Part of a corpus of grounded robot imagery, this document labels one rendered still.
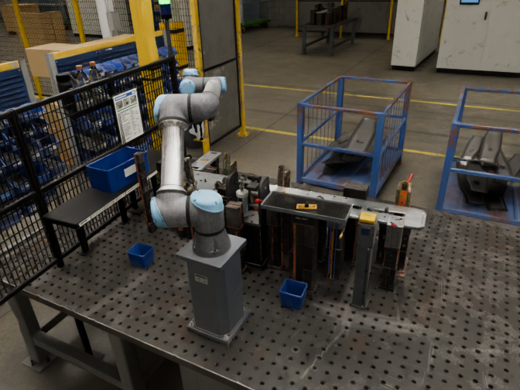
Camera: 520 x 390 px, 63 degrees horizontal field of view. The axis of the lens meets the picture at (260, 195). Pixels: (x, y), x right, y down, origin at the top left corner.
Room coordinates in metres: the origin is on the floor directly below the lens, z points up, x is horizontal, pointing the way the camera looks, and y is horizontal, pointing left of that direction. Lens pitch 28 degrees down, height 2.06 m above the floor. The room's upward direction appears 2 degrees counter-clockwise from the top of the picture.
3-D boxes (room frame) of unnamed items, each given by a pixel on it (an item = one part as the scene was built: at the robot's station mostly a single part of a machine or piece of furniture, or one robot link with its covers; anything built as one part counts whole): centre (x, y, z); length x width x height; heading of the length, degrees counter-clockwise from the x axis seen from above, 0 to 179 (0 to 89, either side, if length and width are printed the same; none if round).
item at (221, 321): (1.37, 0.20, 0.90); 0.21 x 0.21 x 0.40; 62
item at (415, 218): (1.96, -0.14, 1.00); 1.38 x 0.22 x 0.02; 66
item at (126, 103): (2.46, 0.77, 1.30); 0.23 x 0.02 x 0.31; 156
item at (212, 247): (1.37, 0.20, 1.15); 0.15 x 0.15 x 0.10
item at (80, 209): (2.14, 0.78, 1.01); 0.90 x 0.22 x 0.03; 156
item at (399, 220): (1.57, -0.59, 0.88); 0.11 x 0.10 x 0.36; 156
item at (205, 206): (1.37, 0.20, 1.27); 0.13 x 0.12 x 0.14; 90
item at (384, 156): (4.13, -1.01, 0.47); 1.20 x 0.80 x 0.95; 151
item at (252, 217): (1.81, 0.05, 0.94); 0.18 x 0.13 x 0.49; 66
